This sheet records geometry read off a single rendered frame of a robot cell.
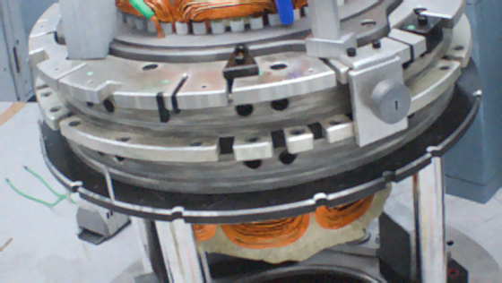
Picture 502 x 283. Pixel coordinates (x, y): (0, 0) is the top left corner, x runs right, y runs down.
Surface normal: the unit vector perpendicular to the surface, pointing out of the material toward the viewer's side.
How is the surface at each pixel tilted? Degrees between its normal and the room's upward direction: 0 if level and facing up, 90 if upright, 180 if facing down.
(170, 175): 90
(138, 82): 0
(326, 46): 90
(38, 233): 0
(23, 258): 0
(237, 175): 90
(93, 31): 90
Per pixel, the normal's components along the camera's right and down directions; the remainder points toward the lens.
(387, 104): 0.46, 0.36
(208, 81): -0.14, -0.88
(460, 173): -0.64, 0.43
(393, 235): -0.89, 0.31
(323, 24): -0.47, 0.47
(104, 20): 0.94, 0.04
